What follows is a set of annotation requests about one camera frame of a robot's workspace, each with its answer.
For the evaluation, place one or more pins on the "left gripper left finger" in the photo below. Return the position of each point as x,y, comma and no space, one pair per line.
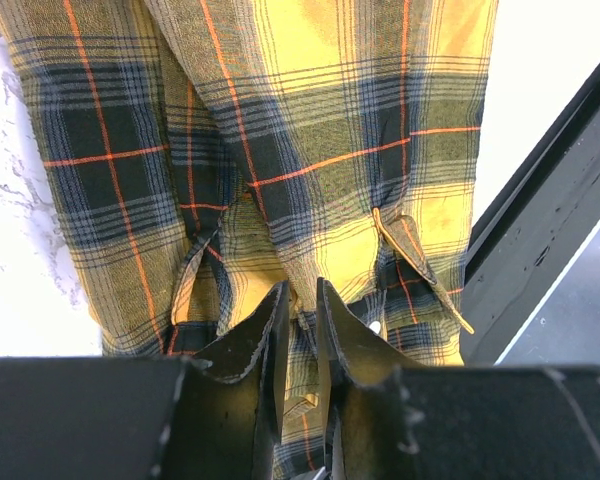
240,392

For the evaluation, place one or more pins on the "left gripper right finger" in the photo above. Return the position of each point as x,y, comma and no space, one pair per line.
367,419

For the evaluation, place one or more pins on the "yellow plaid long sleeve shirt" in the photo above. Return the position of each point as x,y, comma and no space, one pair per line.
200,152

